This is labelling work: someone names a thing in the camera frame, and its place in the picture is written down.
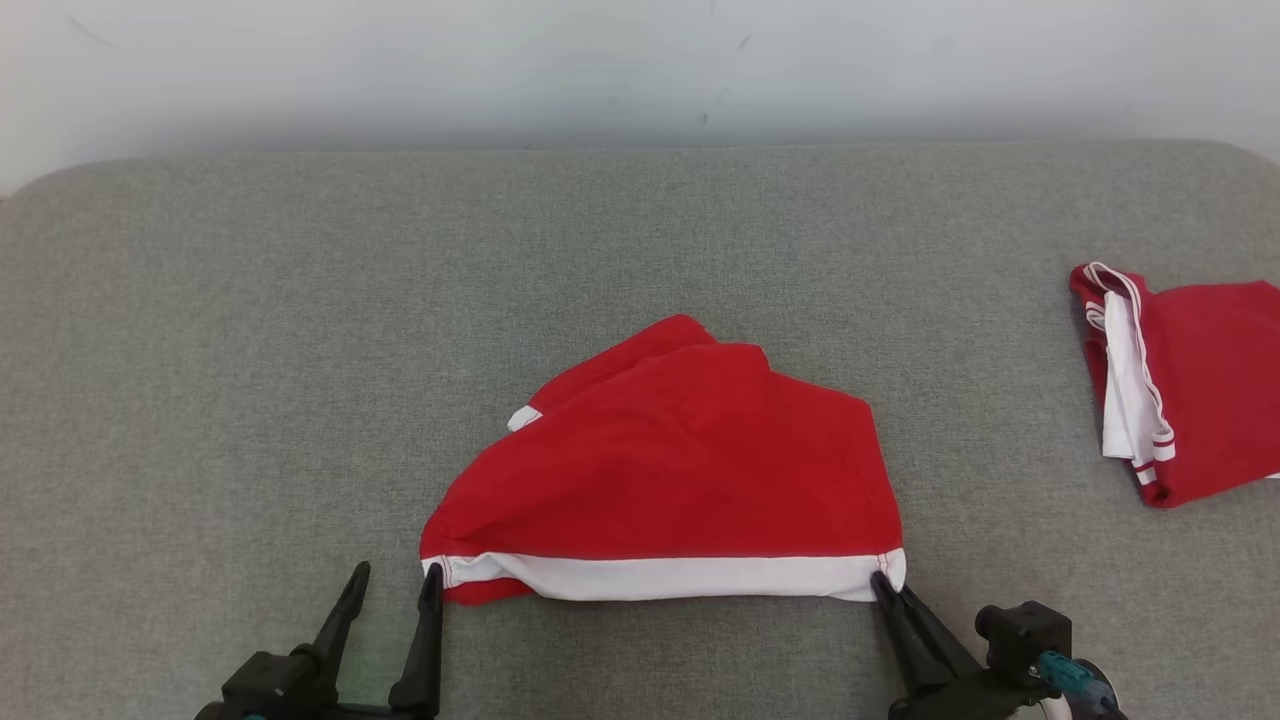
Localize red shorts with white trim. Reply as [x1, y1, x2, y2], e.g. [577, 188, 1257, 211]
[418, 313, 908, 607]

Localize black cable with teal plug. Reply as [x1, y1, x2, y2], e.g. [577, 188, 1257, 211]
[1038, 650, 1126, 720]

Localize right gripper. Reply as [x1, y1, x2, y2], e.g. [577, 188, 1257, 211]
[870, 571, 1051, 720]

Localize grey fabric sofa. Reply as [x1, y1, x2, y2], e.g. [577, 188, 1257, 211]
[0, 140, 1280, 720]

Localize red Bulls 23 jersey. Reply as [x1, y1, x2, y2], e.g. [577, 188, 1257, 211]
[1068, 261, 1280, 509]

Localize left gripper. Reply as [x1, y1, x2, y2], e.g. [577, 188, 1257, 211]
[195, 561, 446, 720]

